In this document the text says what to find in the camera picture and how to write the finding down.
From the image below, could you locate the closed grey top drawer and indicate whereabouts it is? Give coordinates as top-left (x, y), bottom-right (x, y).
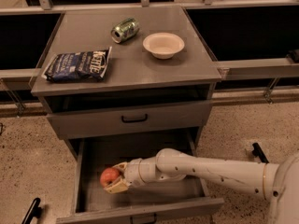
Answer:
top-left (47, 101), bottom-right (212, 140)

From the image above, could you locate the metal glass railing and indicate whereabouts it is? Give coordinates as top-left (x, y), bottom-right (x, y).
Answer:
top-left (1, 0), bottom-right (298, 113)

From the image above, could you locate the blue Kettle chips bag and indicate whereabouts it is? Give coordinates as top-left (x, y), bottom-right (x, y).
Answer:
top-left (42, 47), bottom-right (112, 83)

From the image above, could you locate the white paper bowl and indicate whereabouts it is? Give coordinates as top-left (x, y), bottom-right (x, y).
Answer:
top-left (143, 33), bottom-right (185, 60)

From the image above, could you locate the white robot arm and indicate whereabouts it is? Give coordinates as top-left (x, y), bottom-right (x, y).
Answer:
top-left (100, 148), bottom-right (299, 224)

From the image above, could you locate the grey drawer cabinet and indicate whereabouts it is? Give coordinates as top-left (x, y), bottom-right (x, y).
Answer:
top-left (40, 7), bottom-right (217, 156)

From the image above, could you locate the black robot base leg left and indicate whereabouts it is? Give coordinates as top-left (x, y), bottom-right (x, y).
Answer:
top-left (21, 198), bottom-right (42, 224)

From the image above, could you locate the red apple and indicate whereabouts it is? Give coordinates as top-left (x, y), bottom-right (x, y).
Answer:
top-left (100, 167), bottom-right (120, 188)

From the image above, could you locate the green soda can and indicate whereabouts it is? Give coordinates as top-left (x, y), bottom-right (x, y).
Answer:
top-left (110, 18), bottom-right (139, 44)

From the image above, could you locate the open grey middle drawer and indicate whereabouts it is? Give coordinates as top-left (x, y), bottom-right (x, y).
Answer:
top-left (56, 130), bottom-right (224, 224)

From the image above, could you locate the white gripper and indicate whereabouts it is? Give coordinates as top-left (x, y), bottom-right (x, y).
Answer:
top-left (104, 159), bottom-right (142, 194)

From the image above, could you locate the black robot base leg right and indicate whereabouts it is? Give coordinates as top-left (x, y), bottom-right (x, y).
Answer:
top-left (252, 143), bottom-right (269, 163)

